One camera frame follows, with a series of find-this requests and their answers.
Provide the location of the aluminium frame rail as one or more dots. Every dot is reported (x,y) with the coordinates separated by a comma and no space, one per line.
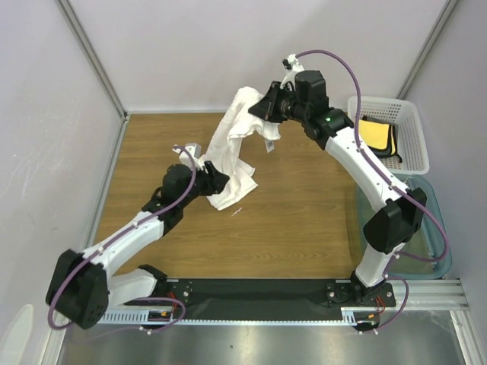
(430,292)

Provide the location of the aluminium corner post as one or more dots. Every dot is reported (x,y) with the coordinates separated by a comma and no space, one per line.
(74,23)
(440,24)

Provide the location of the right aluminium corner post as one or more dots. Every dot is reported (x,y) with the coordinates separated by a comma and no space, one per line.
(440,24)

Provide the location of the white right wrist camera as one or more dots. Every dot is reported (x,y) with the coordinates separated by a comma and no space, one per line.
(292,67)

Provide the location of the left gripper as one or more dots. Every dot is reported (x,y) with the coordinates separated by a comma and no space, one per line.
(212,179)

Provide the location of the grey slotted cable duct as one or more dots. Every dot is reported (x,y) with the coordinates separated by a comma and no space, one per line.
(160,317)

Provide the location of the white towel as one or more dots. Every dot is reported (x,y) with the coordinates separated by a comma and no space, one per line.
(225,145)

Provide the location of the dark grey towel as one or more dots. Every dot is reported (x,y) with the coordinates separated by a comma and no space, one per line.
(380,136)

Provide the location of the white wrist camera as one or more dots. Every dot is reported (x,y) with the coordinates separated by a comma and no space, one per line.
(189,155)
(292,67)

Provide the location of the white scrap on table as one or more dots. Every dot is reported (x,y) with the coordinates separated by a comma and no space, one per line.
(237,211)

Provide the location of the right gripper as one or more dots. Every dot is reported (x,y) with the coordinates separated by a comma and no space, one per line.
(274,105)

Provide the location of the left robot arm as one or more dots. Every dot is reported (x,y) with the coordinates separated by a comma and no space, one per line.
(105,258)

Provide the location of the white perforated plastic basket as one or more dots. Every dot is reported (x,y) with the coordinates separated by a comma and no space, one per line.
(411,141)

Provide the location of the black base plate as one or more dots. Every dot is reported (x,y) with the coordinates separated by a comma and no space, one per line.
(272,299)

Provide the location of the left aluminium corner post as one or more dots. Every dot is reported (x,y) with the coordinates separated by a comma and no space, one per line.
(74,23)

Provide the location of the clear teal plastic bin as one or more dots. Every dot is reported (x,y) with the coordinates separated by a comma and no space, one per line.
(427,242)

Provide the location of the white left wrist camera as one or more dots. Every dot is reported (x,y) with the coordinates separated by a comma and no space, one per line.
(189,155)

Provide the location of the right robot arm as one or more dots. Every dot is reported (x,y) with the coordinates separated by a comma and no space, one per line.
(397,209)

